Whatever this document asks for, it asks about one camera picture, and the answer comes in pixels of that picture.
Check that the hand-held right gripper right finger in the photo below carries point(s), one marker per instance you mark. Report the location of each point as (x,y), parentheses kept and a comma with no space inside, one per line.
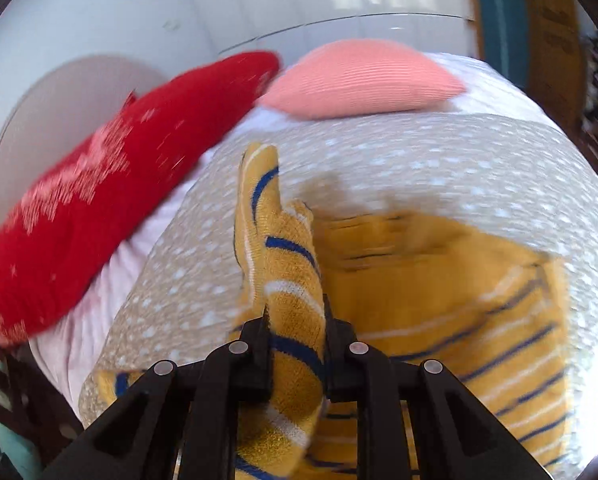
(340,360)

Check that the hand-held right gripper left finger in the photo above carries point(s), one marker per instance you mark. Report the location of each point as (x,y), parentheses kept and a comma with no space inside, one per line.
(253,360)

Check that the white bed sheet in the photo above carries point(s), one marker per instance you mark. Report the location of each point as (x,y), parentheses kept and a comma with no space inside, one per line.
(129,260)

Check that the beige white-dotted blanket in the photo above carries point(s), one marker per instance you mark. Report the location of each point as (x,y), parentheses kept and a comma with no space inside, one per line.
(404,160)

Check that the red patterned pillow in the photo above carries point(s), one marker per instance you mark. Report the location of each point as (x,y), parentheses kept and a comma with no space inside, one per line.
(104,195)

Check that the dark wooden chair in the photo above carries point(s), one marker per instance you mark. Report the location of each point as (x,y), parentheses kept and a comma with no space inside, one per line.
(14,400)

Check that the pink ribbed pillow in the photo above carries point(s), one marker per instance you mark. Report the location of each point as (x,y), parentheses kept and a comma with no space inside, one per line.
(359,82)

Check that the brown wooden door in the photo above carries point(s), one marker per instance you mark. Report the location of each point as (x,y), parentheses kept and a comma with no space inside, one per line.
(551,40)

